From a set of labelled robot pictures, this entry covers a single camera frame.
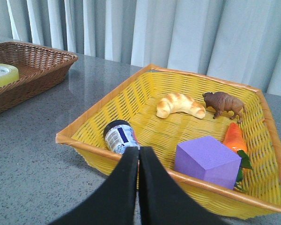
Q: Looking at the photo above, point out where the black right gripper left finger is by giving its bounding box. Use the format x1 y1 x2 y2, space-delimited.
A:
51 147 139 225

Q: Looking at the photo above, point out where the brown wicker basket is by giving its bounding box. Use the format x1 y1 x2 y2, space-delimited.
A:
0 42 78 113

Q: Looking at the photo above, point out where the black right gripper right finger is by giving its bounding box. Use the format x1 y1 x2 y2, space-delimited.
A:
139 147 225 225

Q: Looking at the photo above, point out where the yellow packing tape roll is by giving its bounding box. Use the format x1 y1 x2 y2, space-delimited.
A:
0 63 19 87

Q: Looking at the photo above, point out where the purple foam block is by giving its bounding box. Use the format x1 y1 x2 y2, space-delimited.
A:
174 136 241 190

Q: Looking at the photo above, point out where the small black-lidded jar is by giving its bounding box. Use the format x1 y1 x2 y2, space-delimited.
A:
103 120 141 154

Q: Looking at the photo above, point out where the grey pleated curtain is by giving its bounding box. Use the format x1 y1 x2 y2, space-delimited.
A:
0 0 281 96

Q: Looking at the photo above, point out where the toy croissant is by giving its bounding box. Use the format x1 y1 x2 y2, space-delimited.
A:
156 93 206 119

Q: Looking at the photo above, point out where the yellow woven basket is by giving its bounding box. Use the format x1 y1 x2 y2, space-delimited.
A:
56 64 281 219

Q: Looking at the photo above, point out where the orange toy carrot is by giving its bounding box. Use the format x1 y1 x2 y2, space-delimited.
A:
222 123 253 191

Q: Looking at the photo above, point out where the brown toy bison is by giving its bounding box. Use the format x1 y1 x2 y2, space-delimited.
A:
202 92 246 123

